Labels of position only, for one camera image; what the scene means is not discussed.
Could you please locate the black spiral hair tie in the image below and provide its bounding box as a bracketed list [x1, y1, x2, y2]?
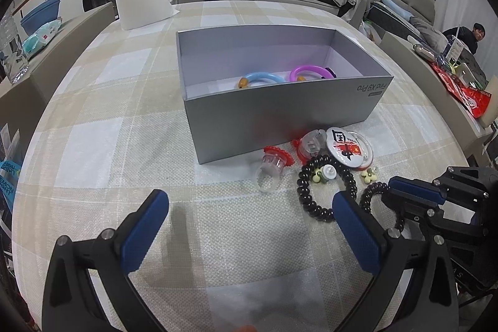
[296, 155, 358, 224]
[360, 182, 407, 235]

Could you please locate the green flower hair clip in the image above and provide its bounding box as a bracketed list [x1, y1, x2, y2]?
[314, 165, 338, 185]

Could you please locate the purple bracelet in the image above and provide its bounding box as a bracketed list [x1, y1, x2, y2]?
[290, 65, 336, 83]

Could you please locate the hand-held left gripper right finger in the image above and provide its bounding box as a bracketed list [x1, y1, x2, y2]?
[332, 190, 460, 332]

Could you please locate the beige chair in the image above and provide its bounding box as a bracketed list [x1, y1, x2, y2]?
[0, 1, 117, 115]
[379, 30, 493, 169]

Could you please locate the white paper roll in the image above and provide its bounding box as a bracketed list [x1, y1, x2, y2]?
[113, 0, 180, 31]

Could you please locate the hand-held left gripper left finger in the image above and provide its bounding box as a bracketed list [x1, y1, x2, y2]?
[42, 189, 170, 332]

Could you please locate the red printed bag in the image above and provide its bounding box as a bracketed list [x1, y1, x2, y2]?
[435, 62, 496, 119]

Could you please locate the blue plastic basin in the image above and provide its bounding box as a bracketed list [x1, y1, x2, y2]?
[20, 0, 62, 35]

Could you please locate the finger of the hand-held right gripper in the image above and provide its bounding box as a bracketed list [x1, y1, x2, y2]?
[388, 166, 491, 206]
[381, 190, 485, 245]

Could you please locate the round white printed badge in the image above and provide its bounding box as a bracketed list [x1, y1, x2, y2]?
[325, 127, 375, 171]

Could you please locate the wet wipes pack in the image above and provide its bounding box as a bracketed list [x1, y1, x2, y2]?
[21, 17, 63, 58]

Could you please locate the light blue bracelet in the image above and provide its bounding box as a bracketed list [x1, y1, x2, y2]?
[238, 71, 286, 89]

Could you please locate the grey cardboard box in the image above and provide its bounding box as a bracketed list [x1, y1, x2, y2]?
[176, 25, 394, 165]

